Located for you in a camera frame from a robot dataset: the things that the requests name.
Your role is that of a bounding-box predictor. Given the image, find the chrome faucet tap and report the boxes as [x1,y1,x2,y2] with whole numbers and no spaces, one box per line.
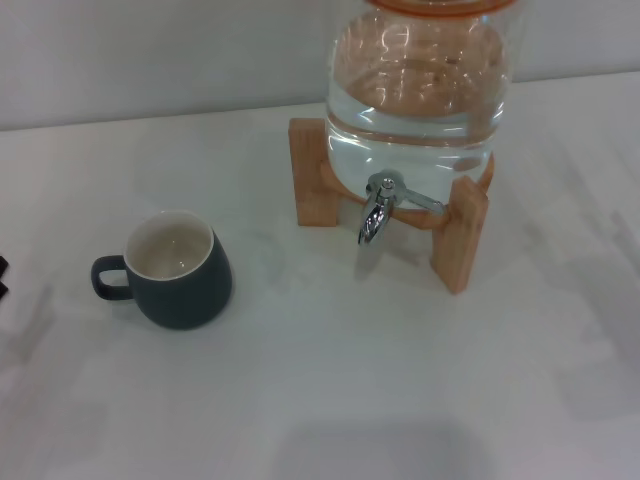
[356,170,446,247]

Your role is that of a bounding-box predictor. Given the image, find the orange dispenser lid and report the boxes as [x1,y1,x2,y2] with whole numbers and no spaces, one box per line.
[362,0,516,21]

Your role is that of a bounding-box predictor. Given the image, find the wooden dispenser stand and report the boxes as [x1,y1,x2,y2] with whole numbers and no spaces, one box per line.
[288,117,489,296]

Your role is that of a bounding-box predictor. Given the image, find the dark grey ceramic cup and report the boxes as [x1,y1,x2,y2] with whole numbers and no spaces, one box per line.
[90,209,234,332]

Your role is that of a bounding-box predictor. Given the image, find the glass water dispenser jar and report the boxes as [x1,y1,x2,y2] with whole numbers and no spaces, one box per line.
[322,5,517,202]

